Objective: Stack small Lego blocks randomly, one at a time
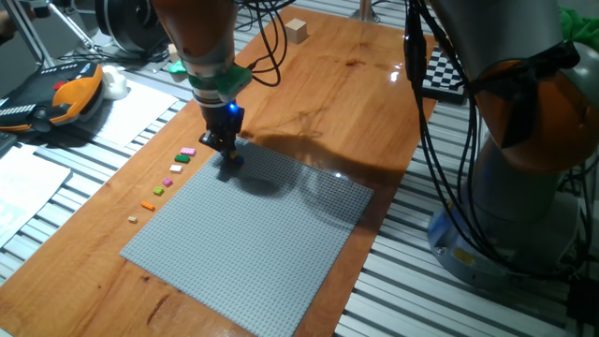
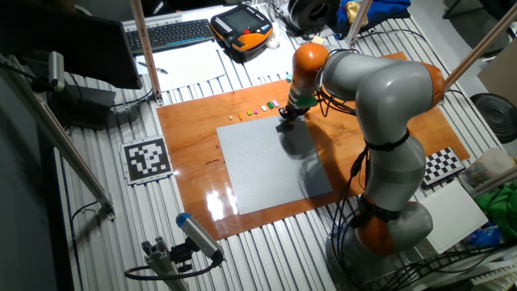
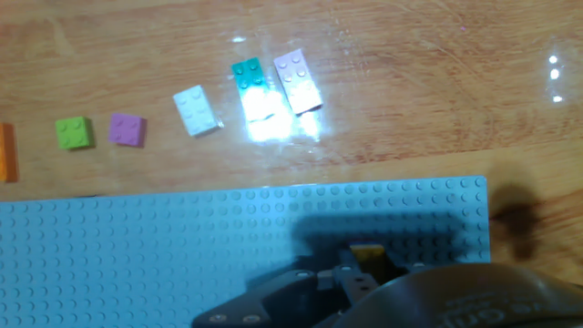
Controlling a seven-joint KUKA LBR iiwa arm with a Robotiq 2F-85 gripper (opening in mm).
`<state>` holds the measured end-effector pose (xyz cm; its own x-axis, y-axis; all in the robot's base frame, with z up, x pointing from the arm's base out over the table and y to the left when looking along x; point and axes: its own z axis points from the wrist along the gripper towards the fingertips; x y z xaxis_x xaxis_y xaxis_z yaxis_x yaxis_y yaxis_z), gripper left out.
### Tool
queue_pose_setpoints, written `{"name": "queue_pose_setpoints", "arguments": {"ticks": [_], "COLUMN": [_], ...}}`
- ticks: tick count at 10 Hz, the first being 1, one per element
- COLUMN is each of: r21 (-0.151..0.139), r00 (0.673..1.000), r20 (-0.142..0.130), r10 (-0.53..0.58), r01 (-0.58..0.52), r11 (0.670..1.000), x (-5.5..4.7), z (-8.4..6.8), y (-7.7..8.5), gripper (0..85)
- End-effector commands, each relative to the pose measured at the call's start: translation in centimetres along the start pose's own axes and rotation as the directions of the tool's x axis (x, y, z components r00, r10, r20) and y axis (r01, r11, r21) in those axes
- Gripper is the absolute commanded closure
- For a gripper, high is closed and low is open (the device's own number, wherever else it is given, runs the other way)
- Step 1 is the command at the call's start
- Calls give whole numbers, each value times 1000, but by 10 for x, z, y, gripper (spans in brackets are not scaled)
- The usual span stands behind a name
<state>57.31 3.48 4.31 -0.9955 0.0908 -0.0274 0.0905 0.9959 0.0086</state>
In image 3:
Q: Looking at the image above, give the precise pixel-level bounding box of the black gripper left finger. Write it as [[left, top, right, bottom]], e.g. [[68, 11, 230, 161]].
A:
[[190, 268, 350, 328]]

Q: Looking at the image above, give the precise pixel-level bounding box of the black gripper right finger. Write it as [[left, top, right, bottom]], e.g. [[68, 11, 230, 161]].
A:
[[339, 252, 427, 302]]

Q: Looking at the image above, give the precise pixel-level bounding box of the yellow Lego brick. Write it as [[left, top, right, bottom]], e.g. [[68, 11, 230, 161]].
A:
[[349, 243, 387, 271]]

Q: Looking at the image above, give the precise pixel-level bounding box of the grey Lego baseplate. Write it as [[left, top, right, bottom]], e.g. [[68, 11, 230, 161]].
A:
[[0, 175, 492, 328]]

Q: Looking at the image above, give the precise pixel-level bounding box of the white Lego brick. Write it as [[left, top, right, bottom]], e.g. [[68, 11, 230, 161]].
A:
[[172, 84, 224, 138]]

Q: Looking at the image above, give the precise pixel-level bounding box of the pink Lego brick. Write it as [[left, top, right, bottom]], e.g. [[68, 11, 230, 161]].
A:
[[272, 48, 324, 116]]

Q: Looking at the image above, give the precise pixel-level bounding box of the green Lego brick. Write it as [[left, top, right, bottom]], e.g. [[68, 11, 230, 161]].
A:
[[230, 56, 277, 123]]

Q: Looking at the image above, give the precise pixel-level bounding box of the magenta square Lego brick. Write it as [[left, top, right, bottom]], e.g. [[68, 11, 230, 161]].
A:
[[107, 112, 148, 149]]

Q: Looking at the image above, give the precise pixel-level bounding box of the lime square Lego brick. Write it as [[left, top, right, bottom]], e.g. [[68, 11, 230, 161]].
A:
[[55, 116, 97, 150]]

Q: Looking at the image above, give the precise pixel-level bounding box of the orange Lego brick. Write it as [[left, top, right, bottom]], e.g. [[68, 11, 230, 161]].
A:
[[0, 122, 19, 184]]

